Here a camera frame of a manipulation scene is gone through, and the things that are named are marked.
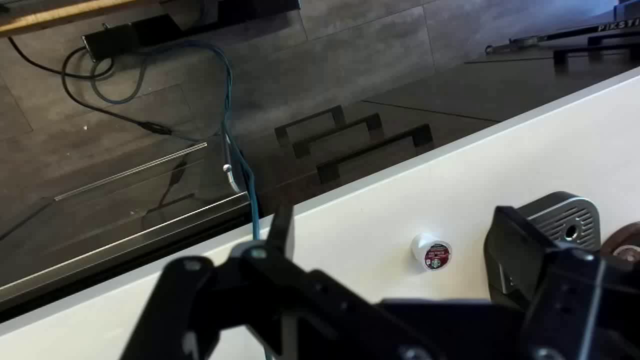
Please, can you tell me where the blue cable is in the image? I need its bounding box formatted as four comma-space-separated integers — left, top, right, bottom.
174, 40, 266, 245

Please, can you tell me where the thin black floor cable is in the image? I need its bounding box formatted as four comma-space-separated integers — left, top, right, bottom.
7, 37, 176, 139

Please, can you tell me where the wooden board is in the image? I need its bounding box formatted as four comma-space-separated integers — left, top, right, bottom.
0, 0, 146, 39

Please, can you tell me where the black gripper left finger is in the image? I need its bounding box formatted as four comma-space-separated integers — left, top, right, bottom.
119, 205, 429, 360

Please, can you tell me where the silver metal rail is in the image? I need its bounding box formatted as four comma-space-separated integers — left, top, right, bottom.
53, 141, 211, 205
0, 190, 250, 296

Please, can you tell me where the black power strip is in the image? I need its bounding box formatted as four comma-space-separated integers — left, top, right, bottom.
81, 12, 185, 65

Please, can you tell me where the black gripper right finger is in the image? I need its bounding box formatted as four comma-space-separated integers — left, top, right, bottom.
485, 190, 640, 360

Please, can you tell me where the black cabinet handle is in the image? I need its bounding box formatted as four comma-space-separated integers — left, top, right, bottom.
291, 113, 386, 163
272, 104, 349, 152

